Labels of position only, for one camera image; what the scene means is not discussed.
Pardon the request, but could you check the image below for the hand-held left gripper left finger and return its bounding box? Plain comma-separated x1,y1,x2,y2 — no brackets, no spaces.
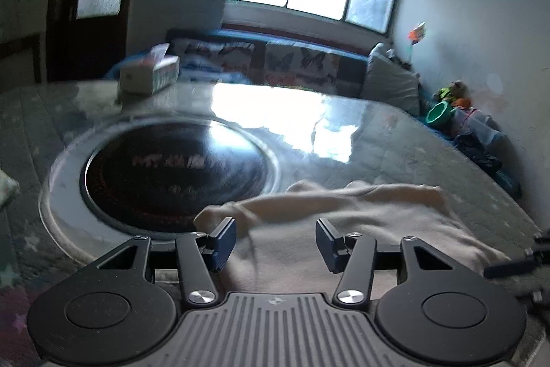
97,216,238,305

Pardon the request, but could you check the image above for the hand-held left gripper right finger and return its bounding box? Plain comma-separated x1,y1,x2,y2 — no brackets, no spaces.
315,218,454,304

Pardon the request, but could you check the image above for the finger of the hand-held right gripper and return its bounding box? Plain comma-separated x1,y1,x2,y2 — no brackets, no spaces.
483,234,550,280

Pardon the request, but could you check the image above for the cream knit garment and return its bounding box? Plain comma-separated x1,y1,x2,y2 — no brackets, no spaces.
194,180,518,296

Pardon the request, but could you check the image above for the dark clothes pile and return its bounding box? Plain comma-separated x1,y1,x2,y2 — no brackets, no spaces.
452,132,504,176

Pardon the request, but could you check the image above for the round black induction cooker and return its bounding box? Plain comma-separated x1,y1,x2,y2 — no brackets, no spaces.
38,113,284,253

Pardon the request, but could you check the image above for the green plastic bowl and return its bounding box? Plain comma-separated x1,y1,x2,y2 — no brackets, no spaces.
425,100,457,130

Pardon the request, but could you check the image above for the grey pillow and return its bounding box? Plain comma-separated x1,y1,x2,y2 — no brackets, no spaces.
360,42,422,117

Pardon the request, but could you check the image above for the butterfly print cushion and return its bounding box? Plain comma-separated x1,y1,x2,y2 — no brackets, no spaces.
169,39,257,83
263,41,341,91

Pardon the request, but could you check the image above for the tissue box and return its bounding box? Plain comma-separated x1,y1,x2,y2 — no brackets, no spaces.
118,43,180,95

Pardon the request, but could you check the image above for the green yellow plush toy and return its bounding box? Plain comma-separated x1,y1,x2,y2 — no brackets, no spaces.
433,80,472,110

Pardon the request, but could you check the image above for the pale green cloth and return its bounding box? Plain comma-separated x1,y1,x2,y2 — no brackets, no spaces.
0,170,21,209

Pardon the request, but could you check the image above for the colourful pinwheel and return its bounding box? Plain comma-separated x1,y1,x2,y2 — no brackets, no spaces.
406,22,429,64

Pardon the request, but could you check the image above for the dark wooden door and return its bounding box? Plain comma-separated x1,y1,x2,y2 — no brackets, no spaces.
43,0,144,83

